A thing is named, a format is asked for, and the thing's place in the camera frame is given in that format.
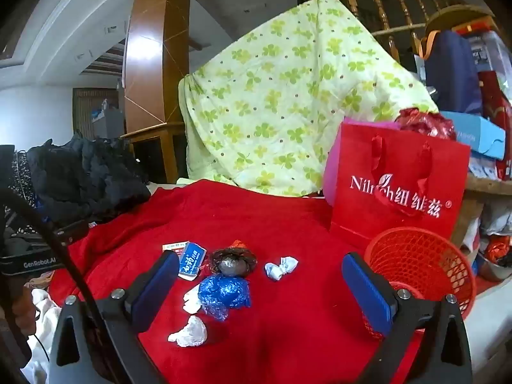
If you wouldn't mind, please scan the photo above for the black cable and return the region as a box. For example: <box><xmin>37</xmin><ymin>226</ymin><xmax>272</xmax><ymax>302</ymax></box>
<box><xmin>0</xmin><ymin>187</ymin><xmax>99</xmax><ymax>313</ymax></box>

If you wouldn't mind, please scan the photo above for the navy bag with orange handles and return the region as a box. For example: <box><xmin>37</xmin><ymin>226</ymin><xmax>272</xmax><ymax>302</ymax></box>
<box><xmin>418</xmin><ymin>28</ymin><xmax>483</xmax><ymax>115</ymax></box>

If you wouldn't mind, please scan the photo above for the blue and white tissue packet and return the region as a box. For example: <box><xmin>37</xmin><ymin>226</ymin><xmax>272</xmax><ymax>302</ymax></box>
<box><xmin>177</xmin><ymin>242</ymin><xmax>208</xmax><ymax>281</ymax></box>

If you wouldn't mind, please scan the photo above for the black and white speckled garment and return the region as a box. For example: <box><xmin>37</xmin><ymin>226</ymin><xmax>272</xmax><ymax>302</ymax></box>
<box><xmin>6</xmin><ymin>149</ymin><xmax>35</xmax><ymax>212</ymax></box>

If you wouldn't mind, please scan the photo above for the red carton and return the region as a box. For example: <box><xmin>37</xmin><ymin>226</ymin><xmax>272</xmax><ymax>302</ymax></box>
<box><xmin>478</xmin><ymin>70</ymin><xmax>512</xmax><ymax>129</ymax></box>

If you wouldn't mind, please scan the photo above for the orange plastic bag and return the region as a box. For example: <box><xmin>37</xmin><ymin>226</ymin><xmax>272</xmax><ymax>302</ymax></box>
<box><xmin>485</xmin><ymin>235</ymin><xmax>512</xmax><ymax>267</ymax></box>

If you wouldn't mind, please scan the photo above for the dark round net wrapper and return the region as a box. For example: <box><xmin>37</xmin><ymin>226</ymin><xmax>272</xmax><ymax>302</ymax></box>
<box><xmin>209</xmin><ymin>247</ymin><xmax>259</xmax><ymax>278</ymax></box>

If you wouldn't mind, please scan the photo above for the clear plastic storage box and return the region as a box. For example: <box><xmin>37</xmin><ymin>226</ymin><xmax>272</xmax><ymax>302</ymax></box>
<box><xmin>466</xmin><ymin>30</ymin><xmax>512</xmax><ymax>76</ymax></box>

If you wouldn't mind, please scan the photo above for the white cloth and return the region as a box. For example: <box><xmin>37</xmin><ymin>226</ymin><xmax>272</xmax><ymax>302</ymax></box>
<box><xmin>22</xmin><ymin>287</ymin><xmax>62</xmax><ymax>384</ymax></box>

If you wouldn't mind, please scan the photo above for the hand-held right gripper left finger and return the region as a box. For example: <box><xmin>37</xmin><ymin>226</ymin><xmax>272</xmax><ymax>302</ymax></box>
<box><xmin>48</xmin><ymin>250</ymin><xmax>180</xmax><ymax>384</ymax></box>

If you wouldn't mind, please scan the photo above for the red mesh plastic basket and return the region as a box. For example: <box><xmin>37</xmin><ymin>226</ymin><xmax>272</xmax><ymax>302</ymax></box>
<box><xmin>362</xmin><ymin>227</ymin><xmax>477</xmax><ymax>340</ymax></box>

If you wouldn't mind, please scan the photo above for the round wooden table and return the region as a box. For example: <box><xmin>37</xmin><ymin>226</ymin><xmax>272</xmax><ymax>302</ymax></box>
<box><xmin>452</xmin><ymin>172</ymin><xmax>512</xmax><ymax>249</ymax></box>

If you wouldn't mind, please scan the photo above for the grey cabinet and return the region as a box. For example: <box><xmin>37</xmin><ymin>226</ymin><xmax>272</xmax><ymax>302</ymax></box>
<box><xmin>91</xmin><ymin>106</ymin><xmax>125</xmax><ymax>140</ymax></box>

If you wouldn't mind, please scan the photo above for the black fluffy garment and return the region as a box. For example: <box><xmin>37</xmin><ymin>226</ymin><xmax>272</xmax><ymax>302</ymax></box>
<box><xmin>26</xmin><ymin>130</ymin><xmax>152</xmax><ymax>225</ymax></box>

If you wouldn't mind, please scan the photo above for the wooden stair railing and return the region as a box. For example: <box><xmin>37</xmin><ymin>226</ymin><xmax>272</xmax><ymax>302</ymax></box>
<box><xmin>336</xmin><ymin>0</ymin><xmax>460</xmax><ymax>65</ymax></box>

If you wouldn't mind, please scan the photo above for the crumpled shiny red plastic bag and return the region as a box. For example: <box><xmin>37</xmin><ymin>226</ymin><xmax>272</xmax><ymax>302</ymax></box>
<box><xmin>394</xmin><ymin>107</ymin><xmax>457</xmax><ymax>141</ymax></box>

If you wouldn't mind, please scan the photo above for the red paper gift bag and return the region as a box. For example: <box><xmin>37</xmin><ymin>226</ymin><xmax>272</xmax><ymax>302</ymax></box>
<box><xmin>329</xmin><ymin>118</ymin><xmax>472</xmax><ymax>251</ymax></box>

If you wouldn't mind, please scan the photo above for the steel basin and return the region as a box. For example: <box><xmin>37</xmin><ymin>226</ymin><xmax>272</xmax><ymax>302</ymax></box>
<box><xmin>478</xmin><ymin>250</ymin><xmax>512</xmax><ymax>281</ymax></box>

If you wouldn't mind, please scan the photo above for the red blanket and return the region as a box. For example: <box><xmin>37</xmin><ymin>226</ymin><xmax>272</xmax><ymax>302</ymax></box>
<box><xmin>48</xmin><ymin>179</ymin><xmax>425</xmax><ymax>384</ymax></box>

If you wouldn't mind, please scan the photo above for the light blue cardboard box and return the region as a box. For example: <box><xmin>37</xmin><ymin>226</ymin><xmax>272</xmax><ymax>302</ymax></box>
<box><xmin>438</xmin><ymin>110</ymin><xmax>507</xmax><ymax>160</ymax></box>

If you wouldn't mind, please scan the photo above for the green clover print quilt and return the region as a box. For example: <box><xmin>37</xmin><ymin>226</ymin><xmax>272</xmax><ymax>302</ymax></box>
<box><xmin>178</xmin><ymin>0</ymin><xmax>441</xmax><ymax>197</ymax></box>

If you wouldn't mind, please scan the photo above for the blue plastic bag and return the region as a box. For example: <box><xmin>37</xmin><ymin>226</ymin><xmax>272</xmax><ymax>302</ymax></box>
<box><xmin>197</xmin><ymin>274</ymin><xmax>252</xmax><ymax>323</ymax></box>

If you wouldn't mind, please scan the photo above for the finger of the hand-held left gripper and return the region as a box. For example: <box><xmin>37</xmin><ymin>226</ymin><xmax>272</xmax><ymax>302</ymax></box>
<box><xmin>54</xmin><ymin>219</ymin><xmax>92</xmax><ymax>245</ymax></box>

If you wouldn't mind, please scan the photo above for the white tissue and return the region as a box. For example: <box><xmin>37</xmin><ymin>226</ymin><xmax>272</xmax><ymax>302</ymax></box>
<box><xmin>183</xmin><ymin>285</ymin><xmax>205</xmax><ymax>314</ymax></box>
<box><xmin>264</xmin><ymin>256</ymin><xmax>299</xmax><ymax>281</ymax></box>
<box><xmin>167</xmin><ymin>315</ymin><xmax>208</xmax><ymax>348</ymax></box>

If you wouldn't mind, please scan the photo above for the wooden arch column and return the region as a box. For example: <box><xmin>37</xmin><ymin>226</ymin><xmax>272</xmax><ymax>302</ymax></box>
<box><xmin>120</xmin><ymin>0</ymin><xmax>193</xmax><ymax>185</ymax></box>

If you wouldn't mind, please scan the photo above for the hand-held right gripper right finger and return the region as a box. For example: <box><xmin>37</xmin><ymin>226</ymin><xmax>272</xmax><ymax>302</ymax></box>
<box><xmin>341</xmin><ymin>252</ymin><xmax>475</xmax><ymax>384</ymax></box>

